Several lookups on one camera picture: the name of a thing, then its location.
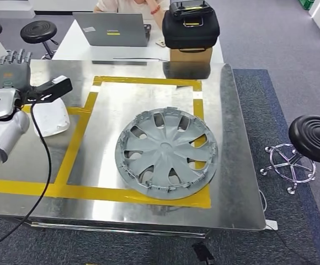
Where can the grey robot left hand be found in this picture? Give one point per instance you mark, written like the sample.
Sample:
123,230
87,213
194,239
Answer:
12,75

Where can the white curved plastic part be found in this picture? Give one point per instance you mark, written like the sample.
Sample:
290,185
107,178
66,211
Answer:
52,119

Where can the stainless steel workbench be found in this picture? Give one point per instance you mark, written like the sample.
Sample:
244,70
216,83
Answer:
232,146

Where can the white desk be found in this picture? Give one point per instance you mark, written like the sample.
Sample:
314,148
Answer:
72,47

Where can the grey laptop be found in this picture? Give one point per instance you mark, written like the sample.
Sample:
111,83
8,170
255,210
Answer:
121,23

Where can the beige smartphone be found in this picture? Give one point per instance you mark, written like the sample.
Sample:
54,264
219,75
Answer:
161,43

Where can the silver wheel hubcap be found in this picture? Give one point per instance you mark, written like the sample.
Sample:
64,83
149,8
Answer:
165,146

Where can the brown cardboard box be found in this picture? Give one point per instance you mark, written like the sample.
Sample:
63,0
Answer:
190,55

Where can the black hard case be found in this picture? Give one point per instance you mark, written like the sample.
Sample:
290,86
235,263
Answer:
190,36

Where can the black remote controller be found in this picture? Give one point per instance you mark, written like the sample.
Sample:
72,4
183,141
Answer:
190,7

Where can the white power strip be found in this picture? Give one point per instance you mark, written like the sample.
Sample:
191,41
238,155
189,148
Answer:
271,224

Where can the green plastic crate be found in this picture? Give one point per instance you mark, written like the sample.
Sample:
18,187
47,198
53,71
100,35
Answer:
306,3

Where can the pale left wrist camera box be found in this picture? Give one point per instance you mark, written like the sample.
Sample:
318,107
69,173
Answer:
59,79

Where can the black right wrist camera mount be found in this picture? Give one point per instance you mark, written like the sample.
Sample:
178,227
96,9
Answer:
202,253

